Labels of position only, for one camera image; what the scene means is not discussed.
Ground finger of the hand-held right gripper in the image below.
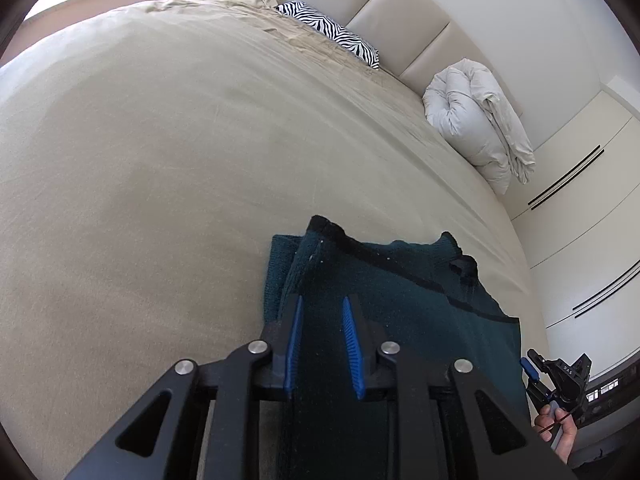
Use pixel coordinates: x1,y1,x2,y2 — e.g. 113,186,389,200
520,350,548,383
525,381,557,417

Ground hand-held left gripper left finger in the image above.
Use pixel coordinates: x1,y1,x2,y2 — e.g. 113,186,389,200
62,294,306,480

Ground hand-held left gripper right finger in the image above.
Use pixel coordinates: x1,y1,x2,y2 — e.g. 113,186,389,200
341,294,581,480

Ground dark green sweater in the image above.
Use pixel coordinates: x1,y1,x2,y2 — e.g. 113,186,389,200
263,215,532,480

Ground person's right hand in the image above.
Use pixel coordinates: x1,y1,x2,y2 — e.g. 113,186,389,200
535,402,581,464

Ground white wardrobe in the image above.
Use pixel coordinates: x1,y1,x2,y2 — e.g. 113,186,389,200
509,82,640,378

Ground bed with beige sheet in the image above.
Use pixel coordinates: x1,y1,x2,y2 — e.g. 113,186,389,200
0,0,551,480

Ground folded white duvet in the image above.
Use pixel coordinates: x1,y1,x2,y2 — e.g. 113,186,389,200
422,58,537,196

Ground zebra print pillow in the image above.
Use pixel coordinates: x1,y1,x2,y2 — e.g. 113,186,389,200
273,1,381,70

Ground beige padded headboard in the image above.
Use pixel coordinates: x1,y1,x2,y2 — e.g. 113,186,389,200
280,0,537,153

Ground black wardrobe door handles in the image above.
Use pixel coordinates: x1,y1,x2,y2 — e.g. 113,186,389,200
527,145,604,211
571,264,640,320

